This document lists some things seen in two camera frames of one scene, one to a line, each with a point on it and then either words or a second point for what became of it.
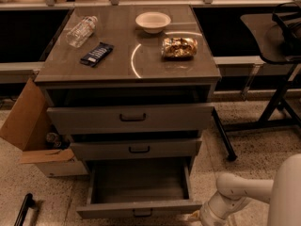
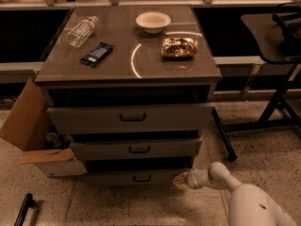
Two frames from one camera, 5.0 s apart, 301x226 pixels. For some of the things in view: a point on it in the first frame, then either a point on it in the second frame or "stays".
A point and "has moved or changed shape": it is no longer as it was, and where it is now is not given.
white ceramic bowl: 153,22 stays
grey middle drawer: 137,150 stays
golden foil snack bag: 179,48 stays
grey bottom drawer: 139,188 has moved or changed shape
